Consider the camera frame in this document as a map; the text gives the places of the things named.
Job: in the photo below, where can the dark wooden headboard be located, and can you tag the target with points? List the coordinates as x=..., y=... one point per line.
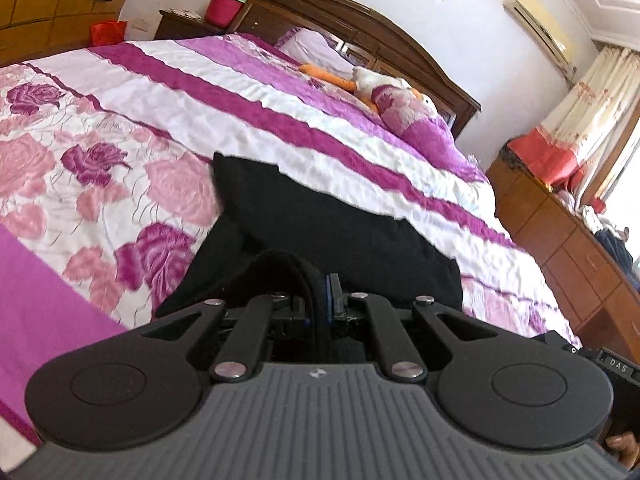
x=380, y=30

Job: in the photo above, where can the brown wooden wardrobe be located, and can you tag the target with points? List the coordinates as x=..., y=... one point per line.
x=45, y=5

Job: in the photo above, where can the cream and coral curtain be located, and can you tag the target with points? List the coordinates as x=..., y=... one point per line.
x=585, y=125

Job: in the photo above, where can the person's right hand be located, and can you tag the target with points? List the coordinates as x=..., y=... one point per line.
x=624, y=449

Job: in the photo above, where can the white wall air conditioner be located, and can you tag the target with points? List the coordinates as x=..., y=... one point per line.
x=542, y=22

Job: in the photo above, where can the red gift bag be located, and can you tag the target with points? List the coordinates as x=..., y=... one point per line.
x=107, y=34

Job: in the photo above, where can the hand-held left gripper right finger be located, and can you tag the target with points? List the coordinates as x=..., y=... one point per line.
x=334, y=300

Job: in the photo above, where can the brown wooden dresser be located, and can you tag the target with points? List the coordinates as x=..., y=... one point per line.
x=565, y=260

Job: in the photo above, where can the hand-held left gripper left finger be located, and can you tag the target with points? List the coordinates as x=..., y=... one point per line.
x=260, y=320

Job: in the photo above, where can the dark wooden nightstand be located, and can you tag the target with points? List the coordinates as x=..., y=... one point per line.
x=182, y=25

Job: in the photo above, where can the purple and white pillow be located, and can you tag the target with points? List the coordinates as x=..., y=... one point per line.
x=430, y=130

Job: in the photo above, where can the pile of clothes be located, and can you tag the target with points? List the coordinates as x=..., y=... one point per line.
x=607, y=240

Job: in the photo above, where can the black button cardigan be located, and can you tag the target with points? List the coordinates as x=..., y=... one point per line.
x=325, y=220

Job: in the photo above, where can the pink bucket with green rim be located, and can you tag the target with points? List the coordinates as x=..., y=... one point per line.
x=224, y=7

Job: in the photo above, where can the purple frilled pillow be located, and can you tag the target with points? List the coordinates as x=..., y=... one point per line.
x=315, y=47

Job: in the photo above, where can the purple floral bedspread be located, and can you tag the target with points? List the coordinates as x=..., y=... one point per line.
x=150, y=110

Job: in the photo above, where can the white plush duck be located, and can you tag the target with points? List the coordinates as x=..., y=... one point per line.
x=372, y=79

